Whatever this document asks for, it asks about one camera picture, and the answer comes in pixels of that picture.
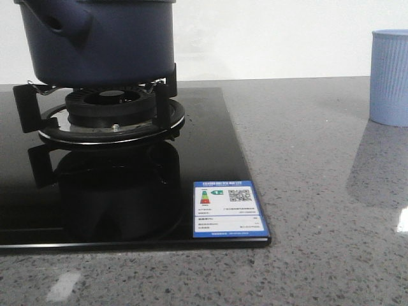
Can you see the light blue ribbed cup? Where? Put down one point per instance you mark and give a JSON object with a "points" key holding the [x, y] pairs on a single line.
{"points": [[388, 77]]}

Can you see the dark blue pot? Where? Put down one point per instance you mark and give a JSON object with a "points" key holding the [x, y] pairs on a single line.
{"points": [[95, 43]]}

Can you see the blue energy label sticker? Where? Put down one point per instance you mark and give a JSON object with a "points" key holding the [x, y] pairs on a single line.
{"points": [[227, 209]]}

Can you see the black burner head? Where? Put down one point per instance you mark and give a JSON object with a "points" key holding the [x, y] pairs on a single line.
{"points": [[104, 107]]}

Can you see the black glass gas stove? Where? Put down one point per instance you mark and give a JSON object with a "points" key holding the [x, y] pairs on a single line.
{"points": [[53, 199]]}

